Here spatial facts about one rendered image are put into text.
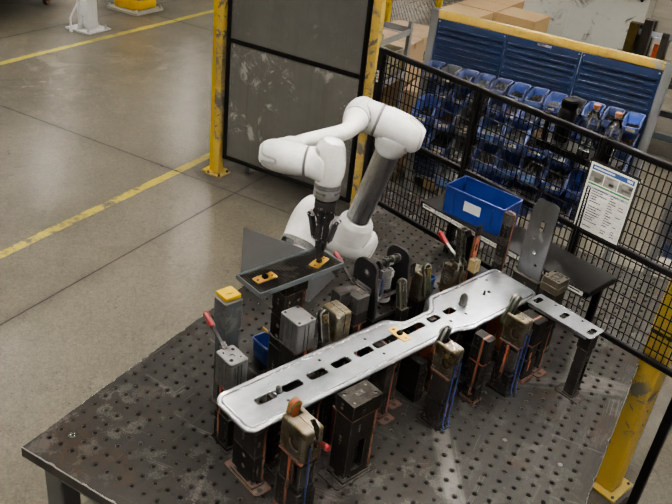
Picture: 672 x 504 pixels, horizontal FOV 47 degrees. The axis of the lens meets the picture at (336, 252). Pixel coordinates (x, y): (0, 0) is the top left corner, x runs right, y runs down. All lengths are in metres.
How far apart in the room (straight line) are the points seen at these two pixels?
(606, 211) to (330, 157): 1.27
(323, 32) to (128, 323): 2.22
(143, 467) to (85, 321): 1.92
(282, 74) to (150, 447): 3.33
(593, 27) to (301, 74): 4.90
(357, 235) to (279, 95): 2.33
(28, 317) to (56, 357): 0.40
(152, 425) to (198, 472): 0.26
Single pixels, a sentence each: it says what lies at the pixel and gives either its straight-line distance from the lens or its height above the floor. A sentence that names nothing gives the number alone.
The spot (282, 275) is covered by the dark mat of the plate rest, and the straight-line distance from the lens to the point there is 2.64.
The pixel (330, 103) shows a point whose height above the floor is 0.81.
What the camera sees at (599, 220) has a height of 1.22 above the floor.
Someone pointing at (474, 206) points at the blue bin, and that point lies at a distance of 3.41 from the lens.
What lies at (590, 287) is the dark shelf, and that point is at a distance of 3.20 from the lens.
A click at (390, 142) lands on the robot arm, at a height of 1.45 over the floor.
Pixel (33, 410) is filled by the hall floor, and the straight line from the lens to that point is 3.90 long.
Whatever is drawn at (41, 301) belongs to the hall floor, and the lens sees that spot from 4.60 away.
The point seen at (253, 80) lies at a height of 0.81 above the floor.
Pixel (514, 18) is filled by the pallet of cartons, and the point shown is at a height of 1.03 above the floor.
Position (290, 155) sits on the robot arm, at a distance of 2.53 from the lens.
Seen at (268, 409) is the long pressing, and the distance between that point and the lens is 2.34.
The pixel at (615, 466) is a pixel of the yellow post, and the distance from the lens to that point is 3.78.
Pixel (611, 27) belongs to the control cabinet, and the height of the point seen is 0.70.
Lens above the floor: 2.58
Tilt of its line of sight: 30 degrees down
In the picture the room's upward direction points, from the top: 7 degrees clockwise
